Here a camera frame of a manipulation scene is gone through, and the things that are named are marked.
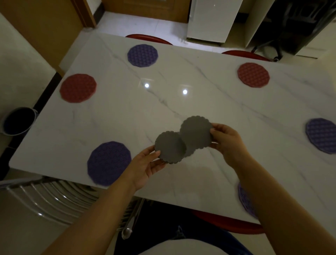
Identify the wooden door frame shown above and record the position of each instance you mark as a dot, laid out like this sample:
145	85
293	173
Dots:
84	13

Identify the person's white shirt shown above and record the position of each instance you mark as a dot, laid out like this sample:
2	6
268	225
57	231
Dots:
183	249

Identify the person's left forearm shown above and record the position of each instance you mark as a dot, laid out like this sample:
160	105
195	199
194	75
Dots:
94	223

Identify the white cabinet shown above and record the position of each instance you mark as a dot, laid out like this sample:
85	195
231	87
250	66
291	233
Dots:
214	19

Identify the dark round bucket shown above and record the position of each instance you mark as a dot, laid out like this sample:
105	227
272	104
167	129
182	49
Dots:
18	121

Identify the grey scalloped round coaster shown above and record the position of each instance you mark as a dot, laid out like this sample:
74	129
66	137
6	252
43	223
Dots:
190	152
170	147
196	132

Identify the chrome metal chair frame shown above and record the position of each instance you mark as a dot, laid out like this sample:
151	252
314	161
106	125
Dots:
52	201

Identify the person's dark trousers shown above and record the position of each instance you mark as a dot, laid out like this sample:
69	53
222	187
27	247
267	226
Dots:
162	226

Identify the person's right fingers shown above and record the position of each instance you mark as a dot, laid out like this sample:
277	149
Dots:
217	135

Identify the brown wooden door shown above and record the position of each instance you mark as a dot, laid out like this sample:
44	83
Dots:
147	10

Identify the person's left thumb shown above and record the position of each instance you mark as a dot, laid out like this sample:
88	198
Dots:
147	152

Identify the purple honeycomb silicone mat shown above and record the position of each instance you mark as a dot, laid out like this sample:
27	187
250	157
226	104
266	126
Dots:
109	163
245	198
142	55
322	135

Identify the person's left hand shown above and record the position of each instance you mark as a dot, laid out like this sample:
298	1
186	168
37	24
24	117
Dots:
139	170

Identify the red round chair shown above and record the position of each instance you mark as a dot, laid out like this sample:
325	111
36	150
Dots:
149	39
245	55
228	223

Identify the black office chair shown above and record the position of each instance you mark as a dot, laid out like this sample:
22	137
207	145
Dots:
291	26

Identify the red honeycomb silicone mat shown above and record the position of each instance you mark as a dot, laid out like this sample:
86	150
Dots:
253	75
78	88

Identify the person's right hand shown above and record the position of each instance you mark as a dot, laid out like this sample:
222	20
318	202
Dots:
231	145

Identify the white shelf panel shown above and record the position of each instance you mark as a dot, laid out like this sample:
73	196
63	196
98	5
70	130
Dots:
258	22

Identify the person's right forearm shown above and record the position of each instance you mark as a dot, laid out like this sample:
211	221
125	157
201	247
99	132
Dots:
278	210

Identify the white low furniture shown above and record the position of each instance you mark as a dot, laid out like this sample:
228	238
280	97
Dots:
319	42

